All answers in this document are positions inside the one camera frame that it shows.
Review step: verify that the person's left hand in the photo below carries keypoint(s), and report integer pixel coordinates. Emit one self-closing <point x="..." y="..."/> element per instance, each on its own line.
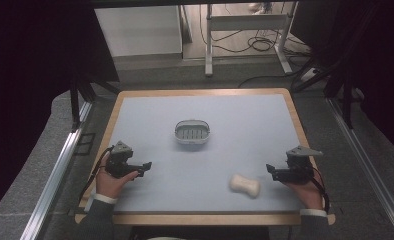
<point x="111" y="184"/>

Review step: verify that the white cabinet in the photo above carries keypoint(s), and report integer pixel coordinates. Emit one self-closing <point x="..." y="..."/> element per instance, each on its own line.
<point x="138" y="31"/>

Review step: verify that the cream soap bar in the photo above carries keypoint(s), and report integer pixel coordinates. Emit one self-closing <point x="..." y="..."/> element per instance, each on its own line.
<point x="245" y="185"/>

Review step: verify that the person's right hand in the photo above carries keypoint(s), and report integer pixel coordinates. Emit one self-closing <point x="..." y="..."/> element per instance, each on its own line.
<point x="307" y="195"/>

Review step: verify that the black metal stand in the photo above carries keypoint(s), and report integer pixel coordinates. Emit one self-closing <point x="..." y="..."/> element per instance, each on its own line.
<point x="74" y="103"/>
<point x="346" y="100"/>

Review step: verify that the light blue table mat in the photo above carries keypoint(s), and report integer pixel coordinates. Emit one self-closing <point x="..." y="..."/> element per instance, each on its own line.
<point x="201" y="160"/>

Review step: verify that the wooden table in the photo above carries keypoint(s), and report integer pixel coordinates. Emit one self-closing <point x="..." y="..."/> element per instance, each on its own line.
<point x="205" y="219"/>

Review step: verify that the black floor bracket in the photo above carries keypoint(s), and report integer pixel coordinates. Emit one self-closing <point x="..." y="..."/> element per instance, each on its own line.
<point x="84" y="144"/>

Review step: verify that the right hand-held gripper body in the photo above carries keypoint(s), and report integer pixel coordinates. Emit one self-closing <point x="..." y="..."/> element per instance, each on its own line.
<point x="298" y="166"/>

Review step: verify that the white desk frame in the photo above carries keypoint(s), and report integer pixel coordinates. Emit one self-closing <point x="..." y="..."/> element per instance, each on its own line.
<point x="248" y="22"/>

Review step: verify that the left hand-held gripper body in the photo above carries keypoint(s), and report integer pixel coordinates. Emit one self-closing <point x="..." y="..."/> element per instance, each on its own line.
<point x="118" y="160"/>

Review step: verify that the aluminium rail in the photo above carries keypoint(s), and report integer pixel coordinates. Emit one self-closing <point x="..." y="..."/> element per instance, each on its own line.
<point x="56" y="173"/>
<point x="368" y="166"/>

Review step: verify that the grey oval soap dish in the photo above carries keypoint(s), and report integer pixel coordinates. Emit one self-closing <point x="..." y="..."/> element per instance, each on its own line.
<point x="192" y="132"/>

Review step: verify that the white power strip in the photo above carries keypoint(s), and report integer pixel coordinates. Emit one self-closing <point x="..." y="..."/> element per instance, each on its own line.
<point x="309" y="74"/>

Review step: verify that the dark curtain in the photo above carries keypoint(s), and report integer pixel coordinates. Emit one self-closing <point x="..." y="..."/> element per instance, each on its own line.
<point x="381" y="66"/>
<point x="28" y="66"/>

